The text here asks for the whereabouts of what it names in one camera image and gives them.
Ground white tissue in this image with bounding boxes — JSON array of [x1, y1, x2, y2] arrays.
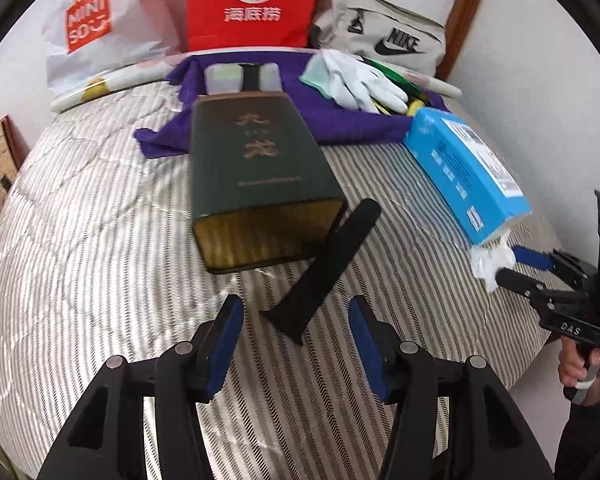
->
[[469, 230, 516, 294]]

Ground blue tissue box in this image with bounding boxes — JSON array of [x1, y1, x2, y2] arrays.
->
[[404, 107, 532, 245]]

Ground green wet wipes packet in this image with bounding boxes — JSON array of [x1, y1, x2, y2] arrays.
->
[[362, 58, 431, 105]]

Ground white gloves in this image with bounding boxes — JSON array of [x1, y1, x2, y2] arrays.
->
[[300, 49, 408, 115]]

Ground person's right hand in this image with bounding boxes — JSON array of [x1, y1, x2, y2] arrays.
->
[[558, 336, 600, 406]]

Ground striped mattress pad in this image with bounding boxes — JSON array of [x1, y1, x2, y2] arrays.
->
[[0, 82, 548, 479]]

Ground dark green tea tin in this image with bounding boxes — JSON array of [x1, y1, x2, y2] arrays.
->
[[189, 91, 348, 274]]

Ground purple towel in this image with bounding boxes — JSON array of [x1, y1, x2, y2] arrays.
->
[[133, 49, 451, 161]]

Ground beige Nike bag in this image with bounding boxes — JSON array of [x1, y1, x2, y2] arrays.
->
[[309, 0, 446, 76]]

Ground red Hi paper bag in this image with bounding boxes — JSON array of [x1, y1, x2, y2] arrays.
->
[[186, 0, 314, 51]]

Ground white Miniso plastic bag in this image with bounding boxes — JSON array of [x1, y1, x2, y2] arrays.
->
[[42, 0, 181, 96]]

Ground brown wooden door frame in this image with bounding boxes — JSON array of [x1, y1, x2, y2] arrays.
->
[[436, 0, 481, 80]]

